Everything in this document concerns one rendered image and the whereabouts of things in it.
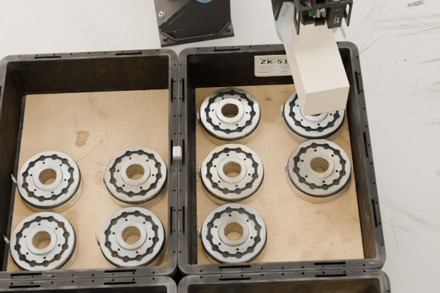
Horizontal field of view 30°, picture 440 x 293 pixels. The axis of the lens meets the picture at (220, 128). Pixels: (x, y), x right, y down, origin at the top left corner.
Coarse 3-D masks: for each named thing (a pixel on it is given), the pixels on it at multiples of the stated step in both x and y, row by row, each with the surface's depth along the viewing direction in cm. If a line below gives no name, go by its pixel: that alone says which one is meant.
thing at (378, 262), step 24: (192, 48) 137; (216, 48) 137; (240, 48) 137; (264, 48) 137; (360, 72) 134; (360, 96) 131; (360, 120) 129; (216, 264) 118; (240, 264) 118; (264, 264) 117; (288, 264) 117; (312, 264) 117; (336, 264) 117; (360, 264) 117
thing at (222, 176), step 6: (234, 156) 134; (222, 162) 133; (228, 162) 133; (234, 162) 134; (240, 162) 133; (222, 168) 133; (246, 168) 132; (222, 174) 132; (240, 174) 132; (246, 174) 132; (222, 180) 132; (228, 180) 132; (234, 180) 131; (240, 180) 132
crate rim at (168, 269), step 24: (168, 48) 137; (0, 72) 136; (0, 96) 135; (168, 96) 133; (0, 120) 132; (168, 120) 130; (168, 144) 128; (168, 168) 126; (168, 192) 124; (168, 216) 122; (168, 240) 120; (168, 264) 118
